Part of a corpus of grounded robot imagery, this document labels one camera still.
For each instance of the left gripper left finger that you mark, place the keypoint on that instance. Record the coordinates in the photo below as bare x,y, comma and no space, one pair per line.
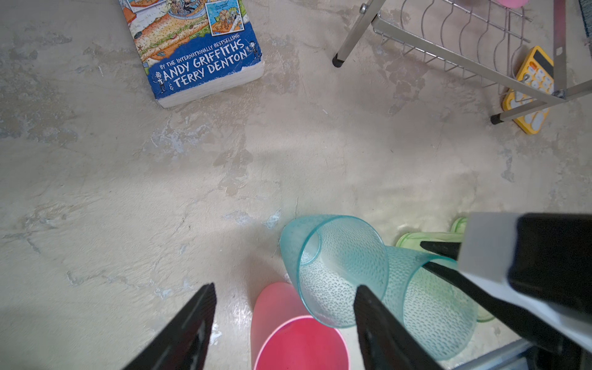
184,342

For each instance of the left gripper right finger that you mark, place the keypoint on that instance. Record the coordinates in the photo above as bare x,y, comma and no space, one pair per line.
384,342

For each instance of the teal cup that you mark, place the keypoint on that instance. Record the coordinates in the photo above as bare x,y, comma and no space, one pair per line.
439,316
327,257

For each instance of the pink cup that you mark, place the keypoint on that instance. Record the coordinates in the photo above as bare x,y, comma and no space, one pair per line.
285,336
512,4

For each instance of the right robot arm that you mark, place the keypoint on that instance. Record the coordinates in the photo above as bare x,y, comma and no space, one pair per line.
531,271

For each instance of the silver metal dish rack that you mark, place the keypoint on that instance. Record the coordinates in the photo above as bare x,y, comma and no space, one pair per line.
484,42

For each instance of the pink cup front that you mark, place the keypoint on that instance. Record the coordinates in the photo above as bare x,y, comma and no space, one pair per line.
285,336

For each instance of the green cup left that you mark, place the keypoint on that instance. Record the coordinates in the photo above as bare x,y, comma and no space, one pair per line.
412,240

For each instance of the green cup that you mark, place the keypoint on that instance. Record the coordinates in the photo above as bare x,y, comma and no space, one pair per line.
412,240
459,225

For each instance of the green cup right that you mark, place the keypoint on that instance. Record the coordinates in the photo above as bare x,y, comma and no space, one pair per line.
459,225

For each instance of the blue treehouse book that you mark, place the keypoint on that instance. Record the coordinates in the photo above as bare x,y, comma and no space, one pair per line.
193,49

